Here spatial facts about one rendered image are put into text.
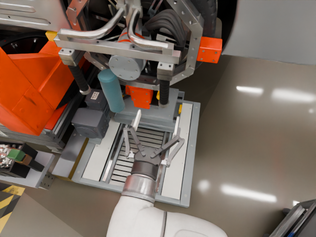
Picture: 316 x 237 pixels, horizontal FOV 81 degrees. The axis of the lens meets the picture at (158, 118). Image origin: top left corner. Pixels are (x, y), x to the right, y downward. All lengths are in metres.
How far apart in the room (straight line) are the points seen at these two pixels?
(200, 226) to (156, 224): 0.10
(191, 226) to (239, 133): 1.26
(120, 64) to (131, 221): 0.53
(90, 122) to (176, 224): 0.84
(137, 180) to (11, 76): 0.66
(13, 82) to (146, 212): 0.72
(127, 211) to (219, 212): 1.00
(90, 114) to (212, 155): 0.93
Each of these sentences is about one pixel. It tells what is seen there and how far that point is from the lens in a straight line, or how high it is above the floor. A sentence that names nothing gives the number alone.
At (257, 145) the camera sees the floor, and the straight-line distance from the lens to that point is 1.68.
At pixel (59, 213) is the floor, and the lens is 1.51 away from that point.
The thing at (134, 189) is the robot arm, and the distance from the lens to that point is 0.50.
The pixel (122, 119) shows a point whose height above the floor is 0.15.
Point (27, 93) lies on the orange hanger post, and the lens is 1.00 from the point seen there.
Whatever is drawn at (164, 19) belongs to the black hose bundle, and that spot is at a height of 1.04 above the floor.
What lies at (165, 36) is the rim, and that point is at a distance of 0.93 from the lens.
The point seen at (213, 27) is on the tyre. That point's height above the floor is 0.91.
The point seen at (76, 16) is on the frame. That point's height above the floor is 0.95.
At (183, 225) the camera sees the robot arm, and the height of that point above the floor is 0.87.
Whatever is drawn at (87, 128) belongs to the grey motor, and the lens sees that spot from 1.19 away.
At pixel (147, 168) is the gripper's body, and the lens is 0.52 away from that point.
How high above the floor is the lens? 1.36
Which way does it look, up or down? 58 degrees down
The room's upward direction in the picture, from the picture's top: straight up
